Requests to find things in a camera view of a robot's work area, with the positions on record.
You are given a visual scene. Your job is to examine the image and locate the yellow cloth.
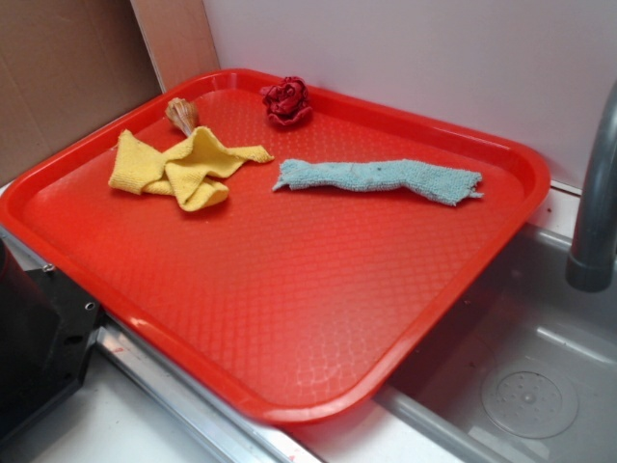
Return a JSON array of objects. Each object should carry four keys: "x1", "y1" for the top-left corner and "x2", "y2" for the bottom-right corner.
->
[{"x1": 108, "y1": 126, "x2": 274, "y2": 212}]

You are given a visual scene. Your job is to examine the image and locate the light blue cloth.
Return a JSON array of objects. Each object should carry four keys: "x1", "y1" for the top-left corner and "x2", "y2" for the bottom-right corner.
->
[{"x1": 273, "y1": 159, "x2": 483, "y2": 206}]

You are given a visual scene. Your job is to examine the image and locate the grey sink faucet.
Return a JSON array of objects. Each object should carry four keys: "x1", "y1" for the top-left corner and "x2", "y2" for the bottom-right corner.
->
[{"x1": 566, "y1": 88, "x2": 616, "y2": 292}]

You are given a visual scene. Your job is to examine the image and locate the brown spiral seashell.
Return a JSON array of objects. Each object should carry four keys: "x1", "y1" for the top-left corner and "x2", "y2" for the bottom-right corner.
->
[{"x1": 165, "y1": 97, "x2": 199, "y2": 137}]

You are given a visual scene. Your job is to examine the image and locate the brown cardboard panel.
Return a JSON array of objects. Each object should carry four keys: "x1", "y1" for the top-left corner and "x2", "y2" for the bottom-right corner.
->
[{"x1": 1, "y1": 1, "x2": 219, "y2": 184}]

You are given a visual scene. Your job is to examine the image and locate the red fabric rose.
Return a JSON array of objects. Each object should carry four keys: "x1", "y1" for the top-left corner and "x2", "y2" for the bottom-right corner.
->
[{"x1": 259, "y1": 76, "x2": 312, "y2": 126}]

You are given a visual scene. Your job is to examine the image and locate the red plastic tray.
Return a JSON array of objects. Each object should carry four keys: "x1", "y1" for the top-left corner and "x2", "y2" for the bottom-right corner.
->
[{"x1": 1, "y1": 69, "x2": 550, "y2": 424}]

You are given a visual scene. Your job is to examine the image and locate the grey toy sink basin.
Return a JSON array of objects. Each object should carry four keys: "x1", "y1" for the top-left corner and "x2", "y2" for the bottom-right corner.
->
[{"x1": 288, "y1": 224, "x2": 617, "y2": 463}]

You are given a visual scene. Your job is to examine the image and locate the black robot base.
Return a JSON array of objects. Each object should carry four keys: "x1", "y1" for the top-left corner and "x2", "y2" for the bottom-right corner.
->
[{"x1": 1, "y1": 244, "x2": 102, "y2": 445}]

